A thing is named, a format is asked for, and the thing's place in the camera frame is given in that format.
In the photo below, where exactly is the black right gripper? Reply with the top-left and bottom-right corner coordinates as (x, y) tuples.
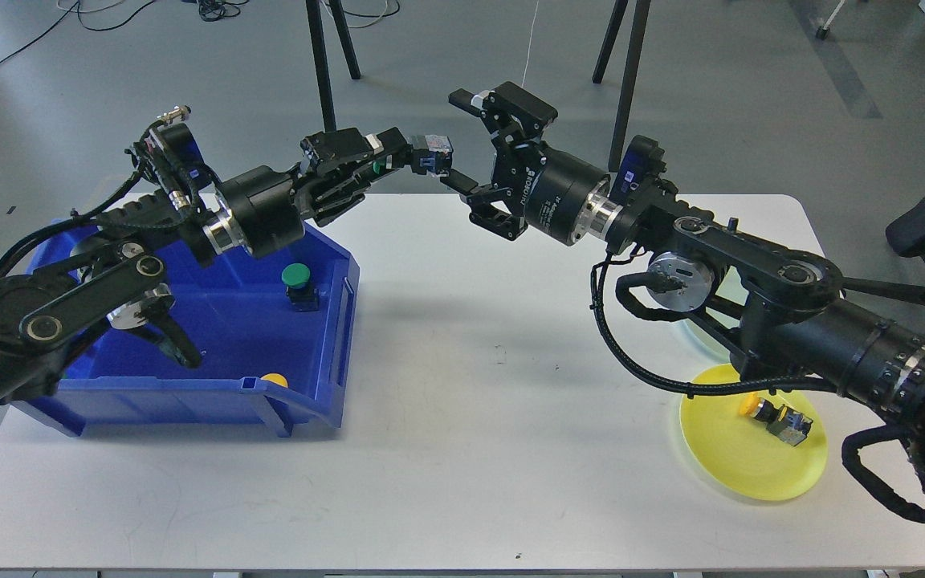
(439, 81), (612, 246)

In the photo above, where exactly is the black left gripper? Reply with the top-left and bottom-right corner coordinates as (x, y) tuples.
(218, 128), (415, 259)

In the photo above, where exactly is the yellow push button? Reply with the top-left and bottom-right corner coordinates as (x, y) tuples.
(739, 393), (813, 446)
(260, 372), (289, 388)

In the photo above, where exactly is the green push button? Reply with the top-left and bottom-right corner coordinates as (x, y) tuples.
(280, 263), (320, 312)
(371, 131), (453, 178)

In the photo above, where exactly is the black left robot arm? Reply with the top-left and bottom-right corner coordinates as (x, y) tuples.
(0, 105), (429, 404)

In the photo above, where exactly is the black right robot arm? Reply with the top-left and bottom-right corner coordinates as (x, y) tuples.
(444, 82), (925, 523)

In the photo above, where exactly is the yellow push button front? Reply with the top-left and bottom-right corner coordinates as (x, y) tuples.
(260, 372), (289, 388)

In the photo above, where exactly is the light green plate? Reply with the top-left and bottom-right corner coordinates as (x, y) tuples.
(673, 320), (731, 364)

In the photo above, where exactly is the yellow plate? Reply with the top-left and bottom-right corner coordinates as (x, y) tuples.
(679, 391), (827, 501)

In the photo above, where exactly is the black tripod right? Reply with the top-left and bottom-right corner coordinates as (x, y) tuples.
(592, 0), (652, 173)

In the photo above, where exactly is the black tripod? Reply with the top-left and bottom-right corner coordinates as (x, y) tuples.
(305, 1), (362, 132)
(592, 0), (652, 173)

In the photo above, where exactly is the blue plastic bin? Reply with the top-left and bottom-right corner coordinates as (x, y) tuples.
(14, 226), (359, 437)

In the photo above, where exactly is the black tripod left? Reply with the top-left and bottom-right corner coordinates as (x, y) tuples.
(305, 1), (362, 132)

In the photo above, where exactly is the white cable with plug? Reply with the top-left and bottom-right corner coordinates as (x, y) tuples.
(520, 0), (542, 85)

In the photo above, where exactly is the black corrugated cable right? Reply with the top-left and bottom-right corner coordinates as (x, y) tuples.
(589, 253), (837, 398)

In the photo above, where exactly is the black floor cable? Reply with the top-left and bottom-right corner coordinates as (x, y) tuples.
(0, 0), (247, 125)

